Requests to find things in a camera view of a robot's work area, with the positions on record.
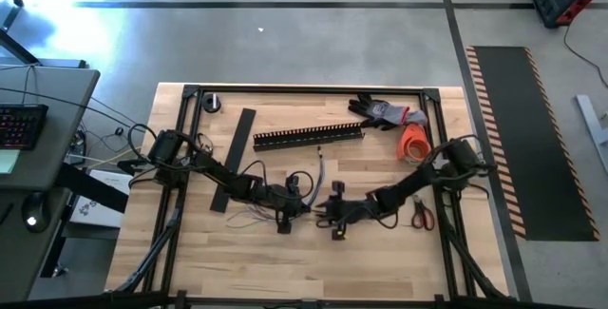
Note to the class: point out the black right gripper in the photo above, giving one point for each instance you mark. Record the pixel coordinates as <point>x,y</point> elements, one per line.
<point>349,209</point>

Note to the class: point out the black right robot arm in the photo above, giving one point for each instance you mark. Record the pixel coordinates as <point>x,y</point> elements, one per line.
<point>408,185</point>

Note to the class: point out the black keyboard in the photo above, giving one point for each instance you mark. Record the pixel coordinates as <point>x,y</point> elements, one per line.
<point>21,126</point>

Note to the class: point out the black computer mouse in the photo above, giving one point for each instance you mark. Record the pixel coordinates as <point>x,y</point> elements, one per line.
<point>35,211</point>

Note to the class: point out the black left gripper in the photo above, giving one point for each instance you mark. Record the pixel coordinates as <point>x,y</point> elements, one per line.
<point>280,202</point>

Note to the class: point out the black aluminium frame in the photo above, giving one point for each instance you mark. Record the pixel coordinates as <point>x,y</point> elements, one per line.
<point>309,90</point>

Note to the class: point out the green sticky note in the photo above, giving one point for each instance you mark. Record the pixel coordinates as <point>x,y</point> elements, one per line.
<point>8,161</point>

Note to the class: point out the black orange-striped floor mat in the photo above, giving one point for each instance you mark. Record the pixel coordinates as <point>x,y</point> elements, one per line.
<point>532,147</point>

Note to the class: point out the grey metal bar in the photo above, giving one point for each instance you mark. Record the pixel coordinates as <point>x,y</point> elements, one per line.
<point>591,128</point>

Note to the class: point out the grey and black work glove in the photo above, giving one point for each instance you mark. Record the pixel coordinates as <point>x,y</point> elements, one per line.
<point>380,111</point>

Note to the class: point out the grey desk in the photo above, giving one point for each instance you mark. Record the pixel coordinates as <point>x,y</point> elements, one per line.
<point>47,171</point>

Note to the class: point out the white box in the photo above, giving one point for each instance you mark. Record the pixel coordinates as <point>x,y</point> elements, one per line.
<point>95,204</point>

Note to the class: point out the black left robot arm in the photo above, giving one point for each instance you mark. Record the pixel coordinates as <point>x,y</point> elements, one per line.
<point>214,168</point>

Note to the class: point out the black duct cover strip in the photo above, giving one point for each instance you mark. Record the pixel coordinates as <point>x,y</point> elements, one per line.
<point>235,157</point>

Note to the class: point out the black tape roll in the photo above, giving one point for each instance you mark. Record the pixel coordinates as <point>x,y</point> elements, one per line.
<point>211,104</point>

